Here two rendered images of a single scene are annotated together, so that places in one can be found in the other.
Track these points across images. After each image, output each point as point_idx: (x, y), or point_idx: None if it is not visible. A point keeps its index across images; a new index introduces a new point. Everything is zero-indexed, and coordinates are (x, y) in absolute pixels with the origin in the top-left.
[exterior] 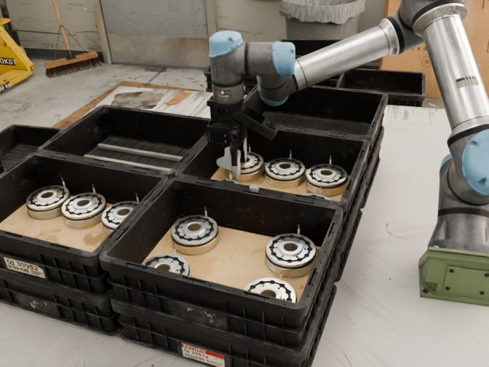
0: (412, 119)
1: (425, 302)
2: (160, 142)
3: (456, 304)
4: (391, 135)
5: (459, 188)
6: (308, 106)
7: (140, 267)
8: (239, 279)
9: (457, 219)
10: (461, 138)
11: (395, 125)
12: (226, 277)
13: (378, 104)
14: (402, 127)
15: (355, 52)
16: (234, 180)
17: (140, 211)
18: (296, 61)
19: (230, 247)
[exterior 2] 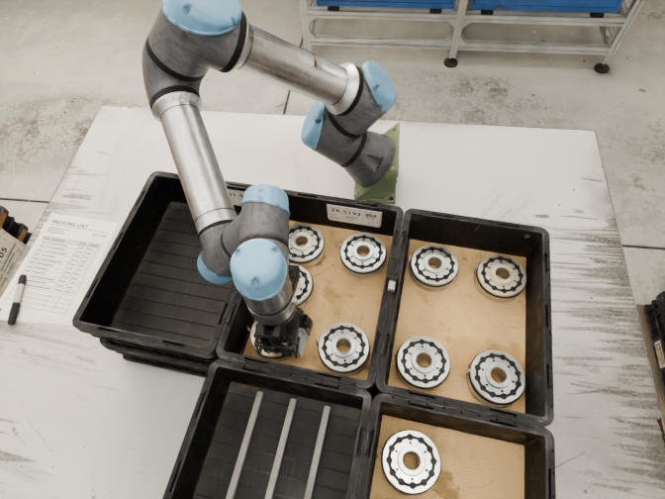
0: (90, 190)
1: (400, 201)
2: (195, 483)
3: (398, 182)
4: (126, 212)
5: (368, 127)
6: (126, 270)
7: (549, 371)
8: (470, 310)
9: (369, 147)
10: (361, 95)
11: (103, 208)
12: (469, 322)
13: (158, 188)
14: (110, 202)
15: (209, 145)
16: (323, 335)
17: (458, 406)
18: (215, 211)
19: (426, 327)
